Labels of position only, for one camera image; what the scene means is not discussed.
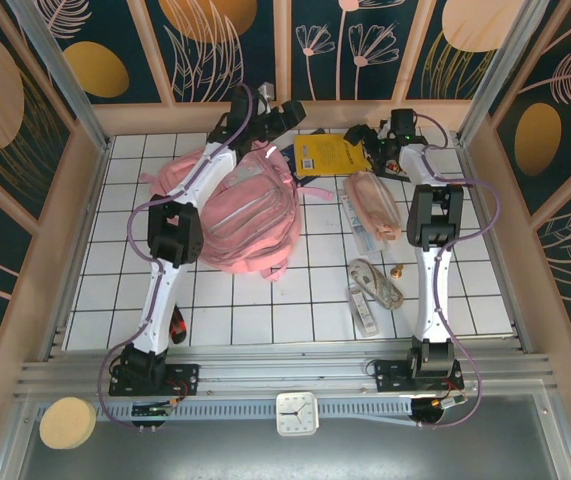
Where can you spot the pale pink pencil case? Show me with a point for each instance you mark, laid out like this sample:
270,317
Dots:
370,200

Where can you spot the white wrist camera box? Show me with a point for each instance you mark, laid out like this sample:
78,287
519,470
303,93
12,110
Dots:
266,91
386,126

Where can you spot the white square clock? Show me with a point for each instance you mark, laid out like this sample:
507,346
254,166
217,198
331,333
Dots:
297,414

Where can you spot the aluminium mounting rail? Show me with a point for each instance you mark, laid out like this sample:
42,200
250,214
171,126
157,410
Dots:
285,370

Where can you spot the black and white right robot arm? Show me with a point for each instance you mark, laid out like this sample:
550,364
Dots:
432,295

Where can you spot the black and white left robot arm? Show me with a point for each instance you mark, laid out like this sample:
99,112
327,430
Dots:
160,300

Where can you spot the long clear blister pack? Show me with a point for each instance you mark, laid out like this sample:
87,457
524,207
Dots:
365,315

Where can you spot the aluminium frame post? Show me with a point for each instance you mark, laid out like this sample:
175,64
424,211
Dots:
500,75
62,75

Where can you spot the orange and black utility knife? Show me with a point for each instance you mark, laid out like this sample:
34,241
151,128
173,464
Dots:
180,330

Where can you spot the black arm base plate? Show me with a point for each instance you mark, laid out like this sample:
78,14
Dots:
390,377
185,375

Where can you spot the small brass fitting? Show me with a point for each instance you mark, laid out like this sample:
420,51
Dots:
396,272

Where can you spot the pink backpack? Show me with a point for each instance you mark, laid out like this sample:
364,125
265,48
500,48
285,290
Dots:
250,225

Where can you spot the round wooden disc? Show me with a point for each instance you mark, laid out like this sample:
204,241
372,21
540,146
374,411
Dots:
67,423

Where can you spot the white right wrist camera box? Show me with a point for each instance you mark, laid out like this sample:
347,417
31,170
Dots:
386,126

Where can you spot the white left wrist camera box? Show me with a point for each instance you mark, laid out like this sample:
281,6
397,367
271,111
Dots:
266,91

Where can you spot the yellow book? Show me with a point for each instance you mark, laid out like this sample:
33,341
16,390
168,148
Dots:
325,155

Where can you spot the grey metal panel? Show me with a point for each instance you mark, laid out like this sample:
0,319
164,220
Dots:
365,455

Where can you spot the clear packaged ruler set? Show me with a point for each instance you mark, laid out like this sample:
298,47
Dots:
365,241

